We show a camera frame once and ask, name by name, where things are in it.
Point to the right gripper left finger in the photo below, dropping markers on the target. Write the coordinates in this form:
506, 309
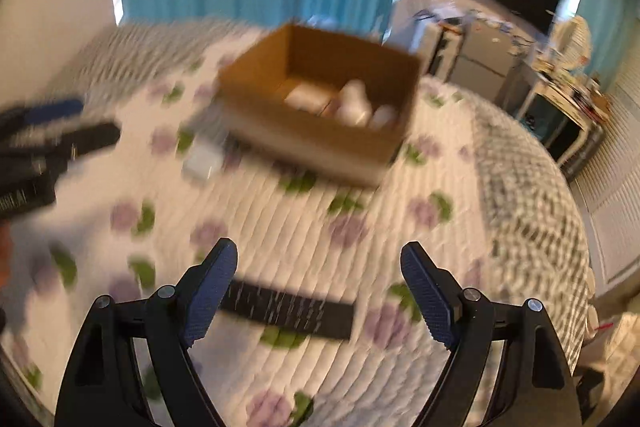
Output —
102, 385

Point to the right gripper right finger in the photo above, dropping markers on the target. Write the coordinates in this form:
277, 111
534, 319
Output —
533, 387

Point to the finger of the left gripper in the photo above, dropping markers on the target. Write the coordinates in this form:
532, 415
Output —
75, 144
15, 118

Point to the white rectangular box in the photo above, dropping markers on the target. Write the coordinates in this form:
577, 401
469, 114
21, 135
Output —
309, 97

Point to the white bottle red cap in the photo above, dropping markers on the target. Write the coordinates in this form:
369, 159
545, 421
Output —
354, 107

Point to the white cylindrical bottle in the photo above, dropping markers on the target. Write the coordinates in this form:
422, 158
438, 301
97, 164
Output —
384, 117

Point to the small light blue case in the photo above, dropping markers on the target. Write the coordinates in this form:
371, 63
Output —
203, 161

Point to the white louvered wardrobe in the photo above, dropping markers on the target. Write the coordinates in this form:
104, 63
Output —
607, 189

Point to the black remote control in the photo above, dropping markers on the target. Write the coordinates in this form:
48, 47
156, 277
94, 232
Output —
299, 314

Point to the floral quilted bedspread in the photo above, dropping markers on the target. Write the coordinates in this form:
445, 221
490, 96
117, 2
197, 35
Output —
480, 194

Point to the white dressing table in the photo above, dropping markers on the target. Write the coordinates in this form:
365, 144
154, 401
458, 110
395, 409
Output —
567, 121

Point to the brown cardboard box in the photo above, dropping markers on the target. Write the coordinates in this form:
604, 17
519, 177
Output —
252, 90

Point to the silver mini fridge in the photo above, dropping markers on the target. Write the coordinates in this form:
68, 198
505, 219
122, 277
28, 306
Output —
484, 61

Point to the white oval mirror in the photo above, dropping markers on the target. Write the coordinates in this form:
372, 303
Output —
570, 43

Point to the white black suitcase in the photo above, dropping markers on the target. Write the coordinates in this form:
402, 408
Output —
438, 46

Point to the blue right curtain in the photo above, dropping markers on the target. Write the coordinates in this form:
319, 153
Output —
610, 23

